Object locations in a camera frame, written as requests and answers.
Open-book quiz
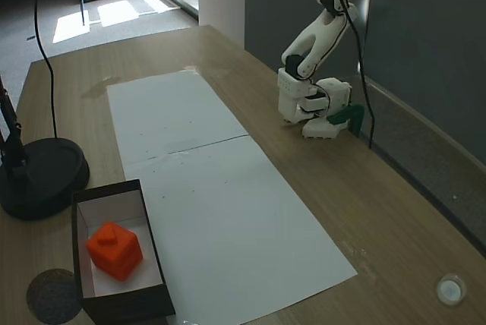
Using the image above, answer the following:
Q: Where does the orange cube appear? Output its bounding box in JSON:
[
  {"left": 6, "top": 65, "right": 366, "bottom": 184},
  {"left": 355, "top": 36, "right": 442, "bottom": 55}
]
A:
[{"left": 85, "top": 221, "right": 144, "bottom": 282}]

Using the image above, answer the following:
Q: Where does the brown cardboard box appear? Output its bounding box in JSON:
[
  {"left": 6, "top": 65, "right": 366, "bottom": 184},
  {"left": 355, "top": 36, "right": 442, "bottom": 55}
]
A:
[{"left": 71, "top": 178, "right": 177, "bottom": 325}]

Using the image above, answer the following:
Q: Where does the green table clamp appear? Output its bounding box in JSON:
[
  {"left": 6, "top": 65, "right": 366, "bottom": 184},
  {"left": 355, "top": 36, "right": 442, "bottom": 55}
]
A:
[{"left": 327, "top": 103, "right": 367, "bottom": 137}]

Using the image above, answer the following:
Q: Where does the white paper sheet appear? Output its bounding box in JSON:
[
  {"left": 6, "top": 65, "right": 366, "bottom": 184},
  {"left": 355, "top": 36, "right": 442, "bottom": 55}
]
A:
[
  {"left": 124, "top": 134, "right": 359, "bottom": 322},
  {"left": 106, "top": 70, "right": 250, "bottom": 163}
]

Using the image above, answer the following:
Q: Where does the small white round cap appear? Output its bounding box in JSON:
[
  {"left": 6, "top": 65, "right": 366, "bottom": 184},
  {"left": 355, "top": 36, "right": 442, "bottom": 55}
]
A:
[{"left": 435, "top": 273, "right": 468, "bottom": 307}]

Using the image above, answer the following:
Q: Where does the black lamp stand round base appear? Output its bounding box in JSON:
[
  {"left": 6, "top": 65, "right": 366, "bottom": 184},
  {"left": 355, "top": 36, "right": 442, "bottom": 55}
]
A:
[{"left": 0, "top": 74, "right": 91, "bottom": 222}]

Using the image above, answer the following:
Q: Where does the round dark coaster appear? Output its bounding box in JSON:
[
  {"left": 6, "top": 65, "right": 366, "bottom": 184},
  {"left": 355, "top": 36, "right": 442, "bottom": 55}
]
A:
[{"left": 26, "top": 268, "right": 83, "bottom": 324}]

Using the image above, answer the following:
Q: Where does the black hanging cable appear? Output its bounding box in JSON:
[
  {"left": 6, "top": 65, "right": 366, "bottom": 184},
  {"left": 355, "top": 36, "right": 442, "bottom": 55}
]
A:
[
  {"left": 33, "top": 0, "right": 59, "bottom": 140},
  {"left": 324, "top": 0, "right": 377, "bottom": 150}
]

